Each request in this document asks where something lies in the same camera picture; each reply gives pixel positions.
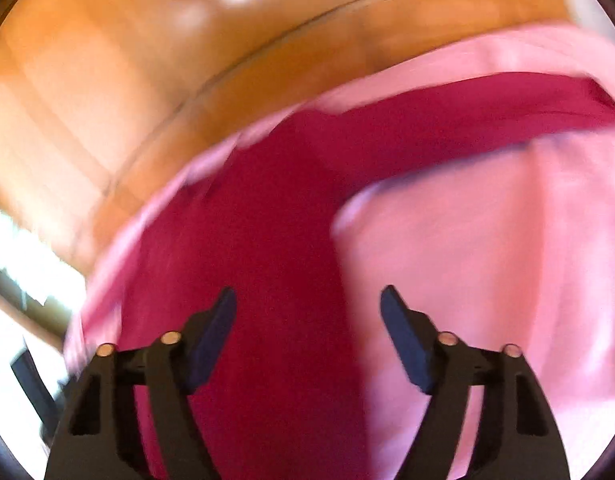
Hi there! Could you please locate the dark frame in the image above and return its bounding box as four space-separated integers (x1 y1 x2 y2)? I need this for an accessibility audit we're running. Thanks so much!
11 347 60 443

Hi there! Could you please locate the dark red garment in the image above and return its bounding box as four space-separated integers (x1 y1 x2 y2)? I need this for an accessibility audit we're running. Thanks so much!
84 72 615 480

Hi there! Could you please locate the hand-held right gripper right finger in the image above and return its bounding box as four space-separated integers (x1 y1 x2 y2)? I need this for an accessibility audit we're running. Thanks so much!
380 284 571 480

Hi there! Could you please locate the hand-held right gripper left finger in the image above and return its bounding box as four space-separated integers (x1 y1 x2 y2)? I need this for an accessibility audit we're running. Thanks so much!
44 286 237 480

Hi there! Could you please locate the pink bed sheet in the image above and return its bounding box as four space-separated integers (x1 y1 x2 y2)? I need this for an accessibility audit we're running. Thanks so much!
62 22 615 480

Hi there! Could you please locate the wooden wardrobe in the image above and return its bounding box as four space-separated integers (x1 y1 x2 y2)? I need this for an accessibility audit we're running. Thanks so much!
0 0 583 311

